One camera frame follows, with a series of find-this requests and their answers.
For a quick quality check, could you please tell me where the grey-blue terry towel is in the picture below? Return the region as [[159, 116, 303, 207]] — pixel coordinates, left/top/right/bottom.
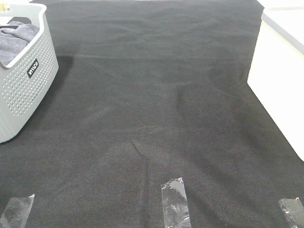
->
[[0, 21, 39, 66]]

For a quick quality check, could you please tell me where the black table cloth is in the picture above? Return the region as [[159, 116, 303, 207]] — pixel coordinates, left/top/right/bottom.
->
[[0, 0, 304, 228]]

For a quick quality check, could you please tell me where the middle clear tape strip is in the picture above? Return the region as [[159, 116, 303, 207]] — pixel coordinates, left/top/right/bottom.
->
[[161, 178, 191, 228]]

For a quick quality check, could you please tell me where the clear tape strip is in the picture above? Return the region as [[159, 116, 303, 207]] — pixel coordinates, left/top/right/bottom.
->
[[278, 198, 304, 228], [0, 194, 35, 228], [161, 178, 191, 228]]

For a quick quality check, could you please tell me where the white slatted storage box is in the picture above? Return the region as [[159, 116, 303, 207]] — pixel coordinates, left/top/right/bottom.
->
[[247, 6, 304, 160]]

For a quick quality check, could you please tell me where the grey perforated laundry basket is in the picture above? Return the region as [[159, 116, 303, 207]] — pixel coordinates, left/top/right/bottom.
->
[[0, 0, 58, 143]]

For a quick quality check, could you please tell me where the right clear tape strip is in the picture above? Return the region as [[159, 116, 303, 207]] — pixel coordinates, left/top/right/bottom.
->
[[278, 198, 304, 228]]

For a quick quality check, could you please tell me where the left clear tape strip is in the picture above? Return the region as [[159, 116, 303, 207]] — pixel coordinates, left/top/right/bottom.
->
[[0, 194, 35, 228]]

